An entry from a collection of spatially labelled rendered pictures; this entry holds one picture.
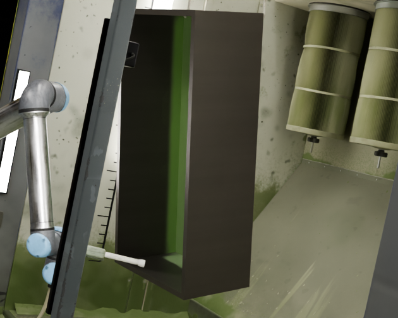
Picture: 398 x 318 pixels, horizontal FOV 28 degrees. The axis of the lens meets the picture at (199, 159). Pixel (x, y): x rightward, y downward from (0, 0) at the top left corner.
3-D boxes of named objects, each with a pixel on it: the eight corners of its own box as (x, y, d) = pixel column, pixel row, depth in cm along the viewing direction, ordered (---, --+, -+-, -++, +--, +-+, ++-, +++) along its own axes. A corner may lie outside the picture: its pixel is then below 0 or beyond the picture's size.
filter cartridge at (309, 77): (350, 159, 460) (380, 17, 454) (328, 158, 428) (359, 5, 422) (294, 147, 478) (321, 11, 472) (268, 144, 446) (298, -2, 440)
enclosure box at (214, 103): (175, 252, 400) (184, 11, 379) (249, 287, 352) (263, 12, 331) (114, 262, 380) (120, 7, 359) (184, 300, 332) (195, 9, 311)
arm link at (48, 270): (69, 264, 303) (63, 289, 304) (70, 257, 316) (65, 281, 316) (44, 259, 302) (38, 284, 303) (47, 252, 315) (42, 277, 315)
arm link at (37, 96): (37, 74, 291) (50, 258, 288) (54, 77, 302) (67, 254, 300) (10, 77, 294) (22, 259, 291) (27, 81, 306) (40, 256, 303)
